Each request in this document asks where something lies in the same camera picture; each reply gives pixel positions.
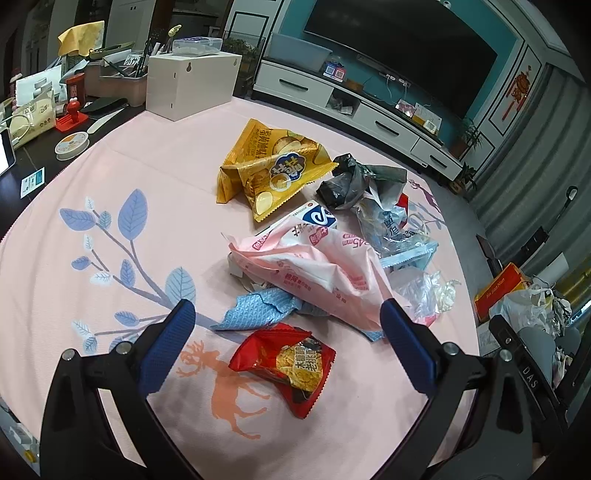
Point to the potted plant in brown pot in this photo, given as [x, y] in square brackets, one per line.
[468, 136]

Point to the white shoehorn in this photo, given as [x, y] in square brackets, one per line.
[106, 122]

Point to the orange cardboard box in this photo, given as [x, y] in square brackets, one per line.
[501, 290]

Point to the blue white card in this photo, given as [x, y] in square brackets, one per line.
[32, 181]

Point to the light blue packet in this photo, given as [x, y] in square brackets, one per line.
[411, 254]

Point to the potted plant in patterned pot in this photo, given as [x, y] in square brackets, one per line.
[466, 177]

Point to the white blue toothpaste box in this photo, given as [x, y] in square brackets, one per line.
[316, 216]

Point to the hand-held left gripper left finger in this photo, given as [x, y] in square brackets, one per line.
[166, 346]

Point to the grey curtain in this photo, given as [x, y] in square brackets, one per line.
[521, 184]

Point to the white plastic bag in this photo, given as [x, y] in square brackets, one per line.
[531, 302]

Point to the crumpled clear plastic film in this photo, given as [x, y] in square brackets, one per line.
[429, 288]

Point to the yellow potato chip bag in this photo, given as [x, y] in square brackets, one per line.
[263, 166]

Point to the red snack packet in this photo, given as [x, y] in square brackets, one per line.
[281, 364]

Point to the blue storage bin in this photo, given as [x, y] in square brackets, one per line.
[300, 50]

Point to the large black television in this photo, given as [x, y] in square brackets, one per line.
[401, 50]

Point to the round tape roll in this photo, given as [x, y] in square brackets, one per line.
[71, 144]

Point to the tablet screen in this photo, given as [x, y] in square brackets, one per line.
[5, 154]

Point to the tissue pack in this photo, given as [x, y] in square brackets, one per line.
[32, 122]

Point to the clear plastic wrapper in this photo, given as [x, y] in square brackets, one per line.
[383, 221]

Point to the black glasses case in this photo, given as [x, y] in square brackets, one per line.
[104, 105]

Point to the black plastic bag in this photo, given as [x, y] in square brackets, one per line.
[341, 184]

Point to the clear plastic container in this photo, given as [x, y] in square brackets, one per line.
[196, 45]

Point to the cluster of potted plants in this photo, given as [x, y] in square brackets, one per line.
[240, 48]

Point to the white television cabinet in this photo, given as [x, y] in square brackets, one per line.
[355, 110]

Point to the red figurine stamp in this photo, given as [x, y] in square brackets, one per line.
[71, 115]

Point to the white desk calendar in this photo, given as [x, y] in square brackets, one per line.
[427, 117]

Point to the pink plastic bag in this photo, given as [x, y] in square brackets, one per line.
[318, 272]

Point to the yellow cloth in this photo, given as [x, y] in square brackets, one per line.
[78, 39]

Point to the pink printed tablecloth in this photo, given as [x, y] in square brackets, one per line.
[138, 258]

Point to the black floor stand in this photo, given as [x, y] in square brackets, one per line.
[570, 196]

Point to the pink desk organiser tray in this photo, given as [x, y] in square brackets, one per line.
[120, 76]

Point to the dark grey-green wrapper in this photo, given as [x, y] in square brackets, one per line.
[388, 174]

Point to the red wall decoration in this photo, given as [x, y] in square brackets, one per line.
[519, 90]

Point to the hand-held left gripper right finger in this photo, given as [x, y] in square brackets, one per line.
[408, 346]

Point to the blue textured paper piece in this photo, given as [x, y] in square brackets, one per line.
[258, 309]

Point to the white wooden box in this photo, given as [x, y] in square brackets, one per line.
[189, 83]

